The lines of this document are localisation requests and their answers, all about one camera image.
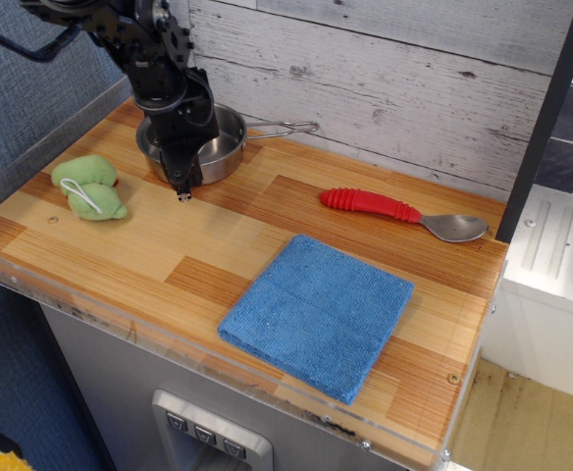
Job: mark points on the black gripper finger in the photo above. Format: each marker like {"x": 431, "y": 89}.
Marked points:
{"x": 195, "y": 176}
{"x": 180, "y": 183}

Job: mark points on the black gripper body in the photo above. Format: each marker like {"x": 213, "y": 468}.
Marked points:
{"x": 183, "y": 120}

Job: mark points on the stainless steel tea pan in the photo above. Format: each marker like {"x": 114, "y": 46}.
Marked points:
{"x": 221, "y": 156}

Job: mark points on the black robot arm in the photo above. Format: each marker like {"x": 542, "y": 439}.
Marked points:
{"x": 146, "y": 43}

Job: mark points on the clear acrylic table edge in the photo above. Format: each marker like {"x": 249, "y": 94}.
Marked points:
{"x": 409, "y": 402}

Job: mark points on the blue folded cloth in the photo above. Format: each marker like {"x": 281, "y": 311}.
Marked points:
{"x": 319, "y": 315}

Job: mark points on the green plush toy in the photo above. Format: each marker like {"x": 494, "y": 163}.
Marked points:
{"x": 89, "y": 183}

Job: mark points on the silver dispenser button panel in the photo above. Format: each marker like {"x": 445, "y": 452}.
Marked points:
{"x": 197, "y": 439}

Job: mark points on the yellow object at corner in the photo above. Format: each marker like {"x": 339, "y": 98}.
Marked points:
{"x": 11, "y": 462}

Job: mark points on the white ribbed appliance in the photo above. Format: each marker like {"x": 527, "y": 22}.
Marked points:
{"x": 530, "y": 328}

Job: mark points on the red handled metal spoon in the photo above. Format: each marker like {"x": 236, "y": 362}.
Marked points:
{"x": 449, "y": 228}

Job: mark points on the black right frame post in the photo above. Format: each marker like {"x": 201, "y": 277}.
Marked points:
{"x": 555, "y": 97}

